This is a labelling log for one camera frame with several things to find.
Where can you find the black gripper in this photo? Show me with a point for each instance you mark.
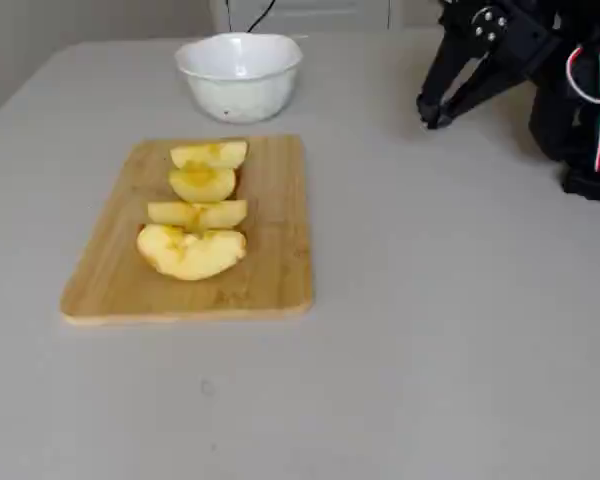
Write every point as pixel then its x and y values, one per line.
pixel 486 26

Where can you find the small yellow apple slice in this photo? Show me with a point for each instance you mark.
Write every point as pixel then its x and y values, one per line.
pixel 210 156

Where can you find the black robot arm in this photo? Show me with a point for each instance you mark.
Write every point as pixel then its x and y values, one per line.
pixel 555 115

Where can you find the white ceramic bowl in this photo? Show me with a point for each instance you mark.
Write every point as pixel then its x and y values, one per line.
pixel 240 95

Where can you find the wooden cutting board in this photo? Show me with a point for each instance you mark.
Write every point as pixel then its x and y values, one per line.
pixel 275 225

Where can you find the long flat yellow apple slice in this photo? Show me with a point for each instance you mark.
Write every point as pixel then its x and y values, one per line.
pixel 220 215

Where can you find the rounded yellow apple slice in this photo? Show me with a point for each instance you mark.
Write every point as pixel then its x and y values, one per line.
pixel 202 187

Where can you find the large irregular yellow apple slice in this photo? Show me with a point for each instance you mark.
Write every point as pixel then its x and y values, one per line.
pixel 195 257

